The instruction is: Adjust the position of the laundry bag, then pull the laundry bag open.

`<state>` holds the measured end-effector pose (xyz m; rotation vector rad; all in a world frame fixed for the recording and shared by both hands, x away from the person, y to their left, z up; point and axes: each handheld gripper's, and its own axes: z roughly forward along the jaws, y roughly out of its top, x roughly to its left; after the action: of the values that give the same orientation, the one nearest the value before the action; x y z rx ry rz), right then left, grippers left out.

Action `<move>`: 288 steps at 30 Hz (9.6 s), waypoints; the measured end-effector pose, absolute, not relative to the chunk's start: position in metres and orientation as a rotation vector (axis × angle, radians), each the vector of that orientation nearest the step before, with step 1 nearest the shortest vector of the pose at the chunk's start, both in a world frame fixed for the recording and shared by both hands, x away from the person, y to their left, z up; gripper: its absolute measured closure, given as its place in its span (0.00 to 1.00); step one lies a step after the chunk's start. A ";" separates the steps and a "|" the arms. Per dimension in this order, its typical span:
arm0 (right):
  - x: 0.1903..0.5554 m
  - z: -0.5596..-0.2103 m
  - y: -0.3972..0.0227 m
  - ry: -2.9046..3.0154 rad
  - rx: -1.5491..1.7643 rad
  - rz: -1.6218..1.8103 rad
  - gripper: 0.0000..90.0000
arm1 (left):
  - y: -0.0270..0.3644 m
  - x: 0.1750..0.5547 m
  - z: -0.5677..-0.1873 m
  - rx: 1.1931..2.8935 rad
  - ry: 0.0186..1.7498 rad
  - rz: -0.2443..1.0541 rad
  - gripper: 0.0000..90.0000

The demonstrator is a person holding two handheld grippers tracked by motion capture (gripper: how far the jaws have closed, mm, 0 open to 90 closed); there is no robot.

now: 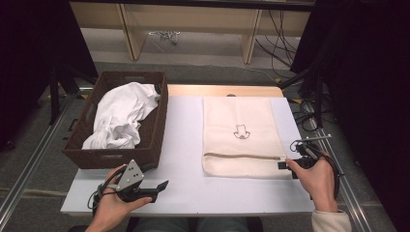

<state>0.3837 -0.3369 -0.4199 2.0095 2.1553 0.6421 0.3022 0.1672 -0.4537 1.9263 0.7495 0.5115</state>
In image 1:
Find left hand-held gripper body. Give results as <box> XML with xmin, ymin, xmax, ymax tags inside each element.
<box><xmin>114</xmin><ymin>159</ymin><xmax>148</xmax><ymax>203</ymax></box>

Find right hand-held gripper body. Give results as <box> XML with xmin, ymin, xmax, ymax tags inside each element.
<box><xmin>289</xmin><ymin>134</ymin><xmax>333</xmax><ymax>170</ymax></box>

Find brown wicker basket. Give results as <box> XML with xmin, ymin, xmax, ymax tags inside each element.
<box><xmin>62</xmin><ymin>71</ymin><xmax>169</xmax><ymax>170</ymax></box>

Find white shirt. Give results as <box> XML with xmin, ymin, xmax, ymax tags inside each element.
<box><xmin>81</xmin><ymin>81</ymin><xmax>161</xmax><ymax>150</ymax></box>

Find cream mesh laundry bag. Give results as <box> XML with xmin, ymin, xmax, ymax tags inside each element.
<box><xmin>201</xmin><ymin>96</ymin><xmax>288</xmax><ymax>179</ymax></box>

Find person's right hand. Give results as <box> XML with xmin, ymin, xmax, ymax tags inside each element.
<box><xmin>284</xmin><ymin>155</ymin><xmax>340</xmax><ymax>214</ymax></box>

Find person's left hand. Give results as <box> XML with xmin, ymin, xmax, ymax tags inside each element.
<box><xmin>95</xmin><ymin>163</ymin><xmax>153</xmax><ymax>224</ymax></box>

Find black metal stand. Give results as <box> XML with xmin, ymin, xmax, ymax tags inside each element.
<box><xmin>278</xmin><ymin>66</ymin><xmax>325</xmax><ymax>129</ymax></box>
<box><xmin>47</xmin><ymin>62</ymin><xmax>98</xmax><ymax>126</ymax></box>

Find black curtain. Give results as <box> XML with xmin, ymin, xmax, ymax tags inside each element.
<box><xmin>0</xmin><ymin>0</ymin><xmax>100</xmax><ymax>153</ymax></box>
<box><xmin>289</xmin><ymin>0</ymin><xmax>410</xmax><ymax>232</ymax></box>

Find light wooden desk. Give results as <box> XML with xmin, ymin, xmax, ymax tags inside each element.
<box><xmin>68</xmin><ymin>0</ymin><xmax>316</xmax><ymax>65</ymax></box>

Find black floor cables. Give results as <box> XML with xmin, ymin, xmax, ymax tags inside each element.
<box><xmin>291</xmin><ymin>96</ymin><xmax>337</xmax><ymax>133</ymax></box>

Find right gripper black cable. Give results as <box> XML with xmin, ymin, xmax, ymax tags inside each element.
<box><xmin>322</xmin><ymin>151</ymin><xmax>342</xmax><ymax>201</ymax></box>

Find metal floor rail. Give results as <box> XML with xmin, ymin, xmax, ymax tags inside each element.
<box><xmin>303</xmin><ymin>101</ymin><xmax>376</xmax><ymax>232</ymax></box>
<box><xmin>0</xmin><ymin>86</ymin><xmax>95</xmax><ymax>223</ymax></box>

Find hanging black cables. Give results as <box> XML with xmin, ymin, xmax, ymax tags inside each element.
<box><xmin>255</xmin><ymin>9</ymin><xmax>299</xmax><ymax>71</ymax></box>

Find grey cable bundle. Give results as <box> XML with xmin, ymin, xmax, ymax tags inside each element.
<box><xmin>148</xmin><ymin>30</ymin><xmax>182</xmax><ymax>44</ymax></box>

